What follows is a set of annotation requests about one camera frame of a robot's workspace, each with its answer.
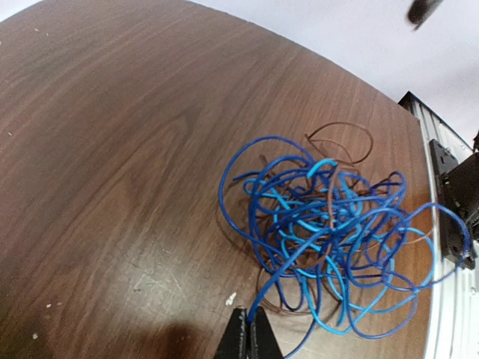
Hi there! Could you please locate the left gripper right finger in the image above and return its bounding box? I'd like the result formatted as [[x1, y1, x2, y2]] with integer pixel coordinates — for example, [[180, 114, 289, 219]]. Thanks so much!
[[248, 307, 283, 359]]

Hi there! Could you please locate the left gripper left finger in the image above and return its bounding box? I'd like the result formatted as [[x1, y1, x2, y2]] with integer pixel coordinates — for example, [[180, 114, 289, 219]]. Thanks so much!
[[214, 307, 248, 359]]

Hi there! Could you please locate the dark blue cable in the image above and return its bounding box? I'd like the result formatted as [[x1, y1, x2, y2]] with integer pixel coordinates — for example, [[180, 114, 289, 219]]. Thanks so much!
[[219, 135, 472, 359]]

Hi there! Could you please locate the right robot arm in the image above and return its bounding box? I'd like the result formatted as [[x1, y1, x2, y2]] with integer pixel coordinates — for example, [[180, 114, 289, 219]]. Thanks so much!
[[406, 0, 443, 31]]

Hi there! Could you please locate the brown cable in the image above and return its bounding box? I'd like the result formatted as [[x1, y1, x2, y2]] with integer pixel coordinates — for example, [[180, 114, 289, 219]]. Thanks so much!
[[257, 121, 431, 315]]

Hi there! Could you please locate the light blue cable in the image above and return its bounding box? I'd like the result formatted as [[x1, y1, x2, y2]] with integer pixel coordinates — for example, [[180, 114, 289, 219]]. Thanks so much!
[[242, 159, 435, 336]]

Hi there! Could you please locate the front aluminium rail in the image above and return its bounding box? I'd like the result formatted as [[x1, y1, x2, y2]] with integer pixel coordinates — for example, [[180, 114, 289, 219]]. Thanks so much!
[[399, 92, 478, 358]]

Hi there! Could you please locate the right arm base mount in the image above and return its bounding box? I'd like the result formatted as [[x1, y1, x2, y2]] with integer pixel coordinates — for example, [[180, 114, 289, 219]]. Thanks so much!
[[429, 139, 478, 269]]

